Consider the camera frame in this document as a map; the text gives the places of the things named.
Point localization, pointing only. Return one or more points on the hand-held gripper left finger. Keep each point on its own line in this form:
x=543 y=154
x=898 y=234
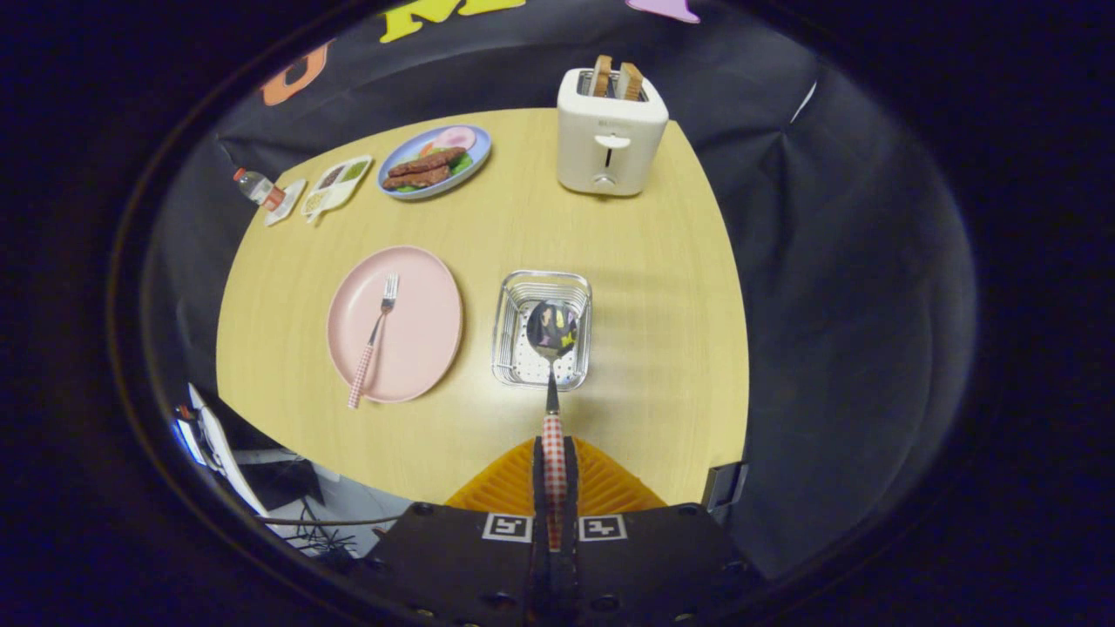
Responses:
x=462 y=566

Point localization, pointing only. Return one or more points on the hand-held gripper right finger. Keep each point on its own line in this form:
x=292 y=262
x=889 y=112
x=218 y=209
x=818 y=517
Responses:
x=653 y=566

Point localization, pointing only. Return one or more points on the pink plate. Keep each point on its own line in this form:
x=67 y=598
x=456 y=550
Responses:
x=418 y=331

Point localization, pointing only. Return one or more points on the white board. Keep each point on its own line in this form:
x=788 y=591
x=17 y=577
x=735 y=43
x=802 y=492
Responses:
x=222 y=444

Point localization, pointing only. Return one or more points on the blue lit device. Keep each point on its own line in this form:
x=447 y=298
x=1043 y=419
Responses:
x=185 y=435

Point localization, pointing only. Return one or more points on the black backdrop cloth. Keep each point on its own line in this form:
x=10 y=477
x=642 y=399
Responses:
x=827 y=305

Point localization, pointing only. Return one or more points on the blue plate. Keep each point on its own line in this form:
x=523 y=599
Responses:
x=396 y=187

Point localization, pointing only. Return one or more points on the brown sausage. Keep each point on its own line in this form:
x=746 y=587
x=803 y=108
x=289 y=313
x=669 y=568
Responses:
x=427 y=161
x=418 y=178

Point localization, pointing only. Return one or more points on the white square coaster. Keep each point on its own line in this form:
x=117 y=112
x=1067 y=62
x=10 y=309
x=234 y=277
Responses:
x=292 y=205

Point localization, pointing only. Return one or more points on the white divided condiment tray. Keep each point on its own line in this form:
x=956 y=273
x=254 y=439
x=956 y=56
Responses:
x=335 y=187

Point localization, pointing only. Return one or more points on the green lettuce leaf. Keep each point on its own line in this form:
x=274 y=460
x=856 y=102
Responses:
x=462 y=163

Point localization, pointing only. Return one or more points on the pink ham slice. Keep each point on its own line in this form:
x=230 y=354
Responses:
x=456 y=138

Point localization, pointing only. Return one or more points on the clear bottle with red label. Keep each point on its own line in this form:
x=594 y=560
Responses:
x=257 y=185

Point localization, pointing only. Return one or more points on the white toaster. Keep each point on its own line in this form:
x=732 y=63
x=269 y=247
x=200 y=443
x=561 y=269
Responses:
x=610 y=131

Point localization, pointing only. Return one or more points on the brown toast slice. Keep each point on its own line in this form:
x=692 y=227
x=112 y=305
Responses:
x=630 y=83
x=601 y=77

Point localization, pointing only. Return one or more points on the grey metal bracket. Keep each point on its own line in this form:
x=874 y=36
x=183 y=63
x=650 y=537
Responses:
x=723 y=485

